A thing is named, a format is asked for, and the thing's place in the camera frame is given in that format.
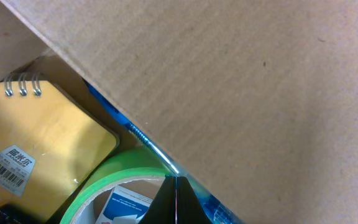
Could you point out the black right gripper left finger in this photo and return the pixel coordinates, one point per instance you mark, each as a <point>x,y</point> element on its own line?
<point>162,210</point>

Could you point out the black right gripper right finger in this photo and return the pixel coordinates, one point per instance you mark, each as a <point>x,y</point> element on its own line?
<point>189,210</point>

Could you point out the blue ballpoint pen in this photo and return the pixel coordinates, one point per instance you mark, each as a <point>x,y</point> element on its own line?
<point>213,208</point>

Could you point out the white blue staples box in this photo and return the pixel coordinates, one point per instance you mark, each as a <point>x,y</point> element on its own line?
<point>124,206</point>

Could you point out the green tape roll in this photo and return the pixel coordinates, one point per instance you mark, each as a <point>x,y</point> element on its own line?
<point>138,163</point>

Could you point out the brown cardboard box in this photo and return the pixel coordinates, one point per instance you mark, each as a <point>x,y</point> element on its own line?
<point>257,100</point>

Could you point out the yellow spiral notepad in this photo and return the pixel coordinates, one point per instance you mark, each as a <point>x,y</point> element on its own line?
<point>48,144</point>

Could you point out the orange stapler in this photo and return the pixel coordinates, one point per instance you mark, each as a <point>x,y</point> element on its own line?
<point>10,214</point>

